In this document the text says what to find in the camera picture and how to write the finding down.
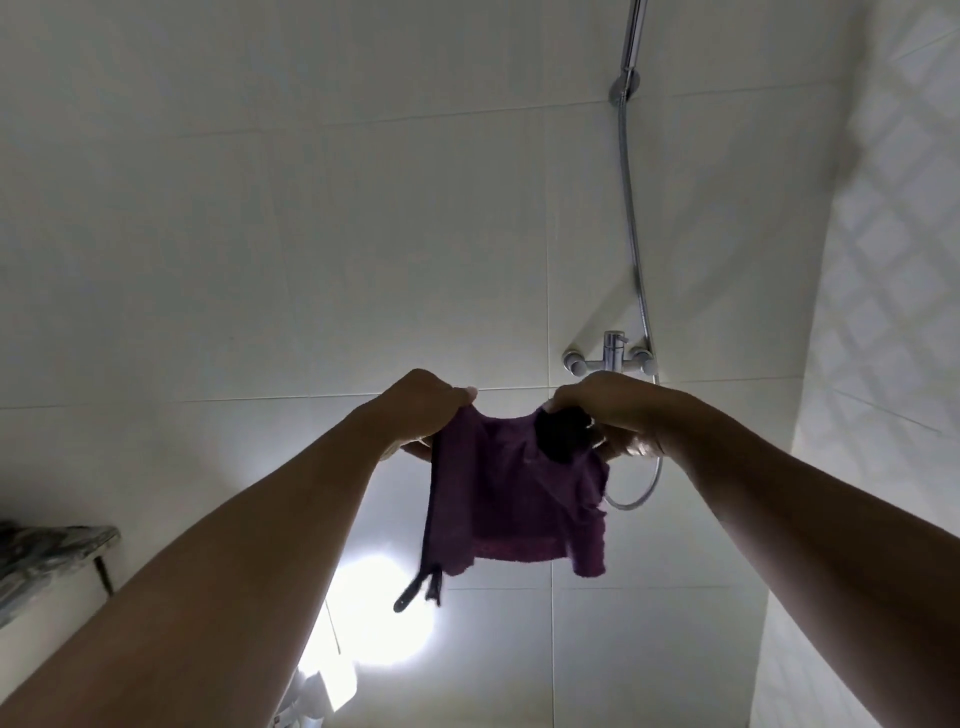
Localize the chrome shower rail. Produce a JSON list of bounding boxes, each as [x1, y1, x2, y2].
[[608, 0, 650, 106]]

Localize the chrome shower faucet mixer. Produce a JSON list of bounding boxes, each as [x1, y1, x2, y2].
[[562, 329, 660, 378]]

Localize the person's left forearm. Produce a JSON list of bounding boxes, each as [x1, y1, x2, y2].
[[0, 419, 399, 728]]

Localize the purple and black cloth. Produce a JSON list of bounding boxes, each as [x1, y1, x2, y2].
[[393, 403, 610, 614]]

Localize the person's left hand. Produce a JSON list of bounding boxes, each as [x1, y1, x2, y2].
[[367, 368, 479, 463]]

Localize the person's right hand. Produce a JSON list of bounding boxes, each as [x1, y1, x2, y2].
[[541, 372, 680, 463]]

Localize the chrome shower hose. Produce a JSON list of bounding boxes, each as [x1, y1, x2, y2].
[[604, 74, 666, 512]]

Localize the grey marble shelf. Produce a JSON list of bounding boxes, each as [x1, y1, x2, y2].
[[0, 522, 121, 630]]

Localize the person's right forearm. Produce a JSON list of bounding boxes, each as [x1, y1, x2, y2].
[[659, 393, 960, 728]]

